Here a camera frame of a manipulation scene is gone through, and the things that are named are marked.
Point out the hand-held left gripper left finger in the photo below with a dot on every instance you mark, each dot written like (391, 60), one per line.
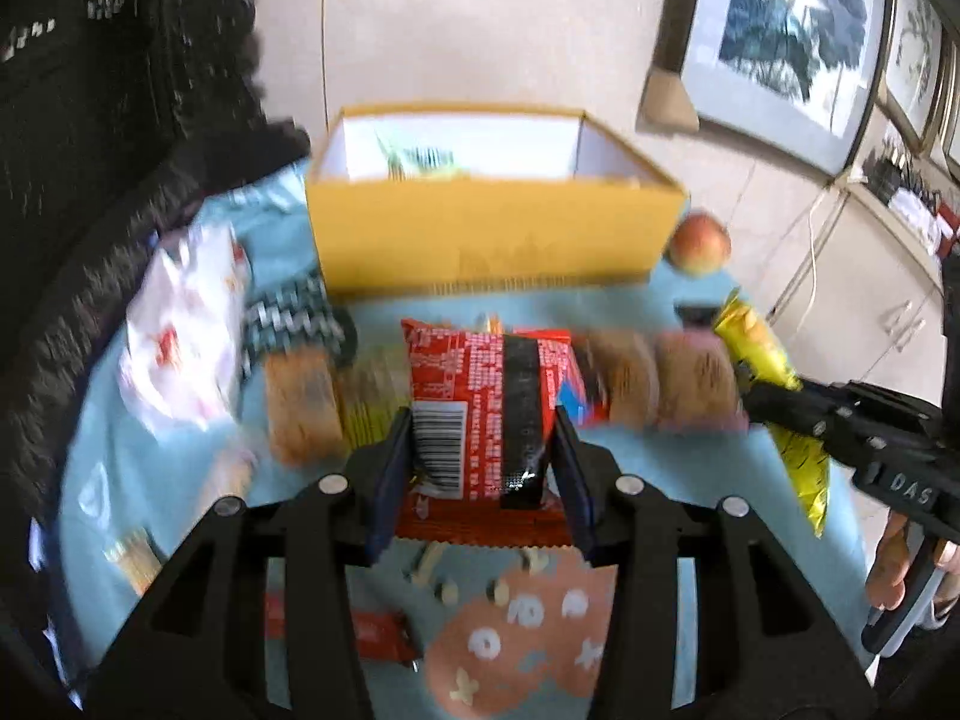
(394, 502)

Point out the green snack packet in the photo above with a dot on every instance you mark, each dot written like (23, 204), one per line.
(416, 161)

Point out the person's right hand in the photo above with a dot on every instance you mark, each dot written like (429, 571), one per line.
(889, 562)

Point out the cardboard frame corner protector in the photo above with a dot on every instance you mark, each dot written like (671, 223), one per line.
(664, 101)

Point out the yellow snack packet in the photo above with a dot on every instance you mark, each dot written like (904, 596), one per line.
(802, 480)

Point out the orange bread packet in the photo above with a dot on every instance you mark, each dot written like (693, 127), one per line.
(300, 405)

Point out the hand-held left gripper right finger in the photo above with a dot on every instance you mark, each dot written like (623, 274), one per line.
(574, 491)

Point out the clear pack of round cookies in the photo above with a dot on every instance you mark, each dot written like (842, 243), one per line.
(660, 382)

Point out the narrow framed painting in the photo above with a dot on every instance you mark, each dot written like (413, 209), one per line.
(951, 112)

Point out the yellow cardboard box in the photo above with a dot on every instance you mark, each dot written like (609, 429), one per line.
(487, 232)

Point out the framed blue landscape painting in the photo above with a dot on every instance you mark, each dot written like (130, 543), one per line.
(780, 37)

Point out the dark fuzzy cloth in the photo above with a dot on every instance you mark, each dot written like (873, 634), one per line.
(112, 315)

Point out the white floral packet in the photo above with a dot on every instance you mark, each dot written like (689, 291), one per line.
(180, 337)

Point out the white cabinet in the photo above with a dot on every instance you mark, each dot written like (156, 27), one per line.
(862, 300)

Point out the red apple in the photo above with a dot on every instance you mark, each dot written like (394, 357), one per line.
(700, 244)

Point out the tan striped snack packet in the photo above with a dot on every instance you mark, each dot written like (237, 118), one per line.
(369, 397)

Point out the black white zigzag packet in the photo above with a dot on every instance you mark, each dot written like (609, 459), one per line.
(292, 319)

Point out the black carved furniture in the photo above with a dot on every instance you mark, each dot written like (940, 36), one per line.
(90, 52)

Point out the red snack packet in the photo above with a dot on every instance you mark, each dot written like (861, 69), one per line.
(487, 405)

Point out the small red snack bar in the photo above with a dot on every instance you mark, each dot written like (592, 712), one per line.
(367, 630)

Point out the light blue printed tablecloth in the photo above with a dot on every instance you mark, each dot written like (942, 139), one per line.
(97, 450)

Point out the framed tree painting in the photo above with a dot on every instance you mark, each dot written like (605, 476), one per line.
(911, 52)

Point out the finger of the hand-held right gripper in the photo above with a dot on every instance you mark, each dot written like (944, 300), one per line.
(787, 409)

